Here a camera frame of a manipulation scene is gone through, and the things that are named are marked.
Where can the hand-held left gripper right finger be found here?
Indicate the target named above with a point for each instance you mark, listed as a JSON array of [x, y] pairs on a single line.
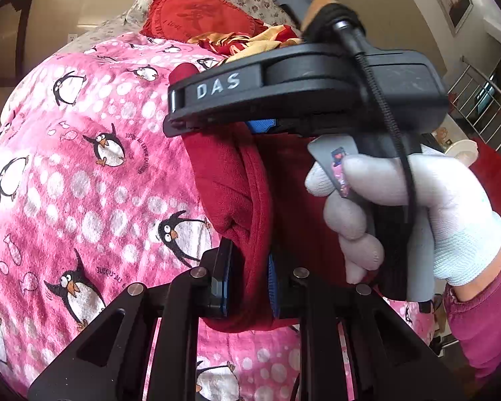
[[273, 292]]

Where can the person's right forearm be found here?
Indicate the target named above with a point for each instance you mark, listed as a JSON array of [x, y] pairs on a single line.
[[488, 321]]

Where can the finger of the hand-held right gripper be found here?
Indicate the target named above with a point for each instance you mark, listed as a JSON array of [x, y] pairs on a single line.
[[263, 126]]

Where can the person's right hand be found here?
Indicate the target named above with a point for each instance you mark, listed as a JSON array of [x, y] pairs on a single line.
[[455, 200]]

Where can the red frilly pillow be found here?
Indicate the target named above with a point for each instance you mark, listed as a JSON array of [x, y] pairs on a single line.
[[192, 12]]

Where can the metal stair railing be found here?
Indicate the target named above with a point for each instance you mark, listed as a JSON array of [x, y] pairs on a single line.
[[469, 92]]

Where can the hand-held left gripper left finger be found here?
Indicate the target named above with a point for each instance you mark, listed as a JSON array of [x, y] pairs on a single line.
[[224, 296]]

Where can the pink penguin print blanket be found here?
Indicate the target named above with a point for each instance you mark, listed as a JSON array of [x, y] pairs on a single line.
[[67, 175]]

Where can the dark red garment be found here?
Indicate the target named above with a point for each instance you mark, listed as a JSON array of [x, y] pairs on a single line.
[[225, 175]]

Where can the yellow red striped blanket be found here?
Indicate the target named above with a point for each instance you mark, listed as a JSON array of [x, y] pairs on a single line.
[[250, 46]]

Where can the red fabric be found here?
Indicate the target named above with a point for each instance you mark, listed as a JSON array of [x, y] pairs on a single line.
[[492, 175]]

